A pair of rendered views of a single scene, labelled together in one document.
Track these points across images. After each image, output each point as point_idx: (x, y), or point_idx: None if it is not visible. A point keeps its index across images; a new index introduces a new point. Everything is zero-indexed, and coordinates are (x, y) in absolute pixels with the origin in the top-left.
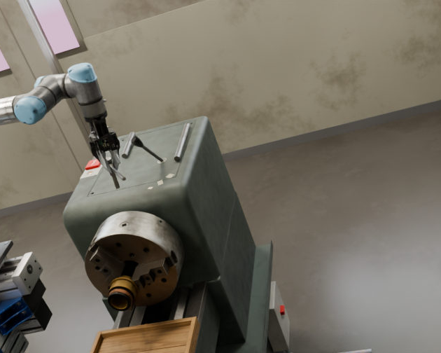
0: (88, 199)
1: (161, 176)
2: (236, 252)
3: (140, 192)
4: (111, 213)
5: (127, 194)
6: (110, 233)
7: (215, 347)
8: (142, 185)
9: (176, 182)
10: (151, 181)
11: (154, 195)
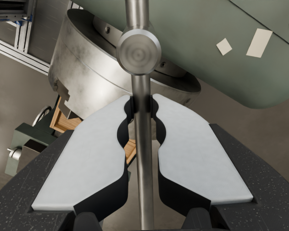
0: None
1: (284, 5)
2: None
3: (192, 41)
4: (105, 20)
5: (162, 14)
6: None
7: None
8: (217, 1)
9: (283, 86)
10: (249, 2)
11: (215, 74)
